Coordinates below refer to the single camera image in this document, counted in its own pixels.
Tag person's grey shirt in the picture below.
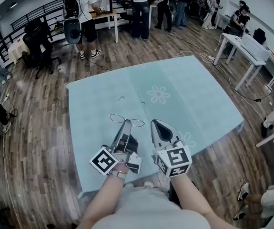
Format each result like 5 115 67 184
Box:
91 187 212 229

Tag light blue flowered tablecloth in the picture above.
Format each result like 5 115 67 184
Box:
66 55 244 200

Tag person's left forearm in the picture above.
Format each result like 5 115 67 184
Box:
77 169 129 229

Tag black bag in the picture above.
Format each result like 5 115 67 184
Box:
253 28 267 45

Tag black metal railing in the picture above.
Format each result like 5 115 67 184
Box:
0 0 66 62

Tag person's right forearm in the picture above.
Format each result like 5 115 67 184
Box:
169 173 224 229

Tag white box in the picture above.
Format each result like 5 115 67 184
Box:
240 33 271 62

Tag silver wristwatch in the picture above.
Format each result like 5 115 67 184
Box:
108 169 128 179

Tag grey oval chair back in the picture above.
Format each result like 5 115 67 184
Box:
63 18 83 45

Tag thin wire-frame glasses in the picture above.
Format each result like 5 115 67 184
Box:
109 95 150 128

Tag black office chair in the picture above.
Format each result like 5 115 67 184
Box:
21 17 61 80

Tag round table with cream cloth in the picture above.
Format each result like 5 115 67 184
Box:
7 40 30 65

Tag wooden desk with white legs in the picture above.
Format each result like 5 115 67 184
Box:
89 8 120 44

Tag black floor cable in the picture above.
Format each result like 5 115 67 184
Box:
81 53 111 72

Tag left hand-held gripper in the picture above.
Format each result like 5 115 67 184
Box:
89 120 143 176

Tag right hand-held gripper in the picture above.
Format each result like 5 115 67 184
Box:
150 119 193 177

